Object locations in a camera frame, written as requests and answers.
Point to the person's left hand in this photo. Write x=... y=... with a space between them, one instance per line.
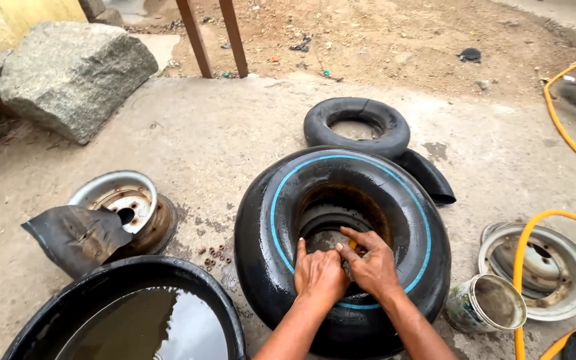
x=319 y=272

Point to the person's right hand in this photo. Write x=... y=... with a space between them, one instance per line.
x=374 y=262

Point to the small yellow valve tool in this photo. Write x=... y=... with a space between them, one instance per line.
x=352 y=244

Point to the black tube blue stripe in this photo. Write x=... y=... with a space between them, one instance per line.
x=288 y=235

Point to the black rubber flap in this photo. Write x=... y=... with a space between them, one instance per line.
x=430 y=177

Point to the cluster of rusty nuts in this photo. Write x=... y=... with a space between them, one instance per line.
x=215 y=256

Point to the dirty tin can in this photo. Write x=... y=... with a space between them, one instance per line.
x=488 y=302

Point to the small black inner tube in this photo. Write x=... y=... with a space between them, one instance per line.
x=393 y=130

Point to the grey wheel rim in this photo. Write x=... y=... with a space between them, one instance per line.
x=563 y=270

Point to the rusty white wheel rim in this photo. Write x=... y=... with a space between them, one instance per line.
x=140 y=205

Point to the black rubber scrap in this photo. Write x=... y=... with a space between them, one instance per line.
x=470 y=55

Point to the torn black rubber sheet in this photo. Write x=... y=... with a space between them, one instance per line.
x=75 y=237

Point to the black water basin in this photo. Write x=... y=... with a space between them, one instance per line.
x=68 y=305

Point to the large grey rock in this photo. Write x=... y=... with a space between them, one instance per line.
x=75 y=75

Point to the brown wooden post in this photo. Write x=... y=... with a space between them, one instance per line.
x=194 y=37
x=234 y=37

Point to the yellow painted wall block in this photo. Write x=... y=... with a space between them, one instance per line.
x=23 y=17

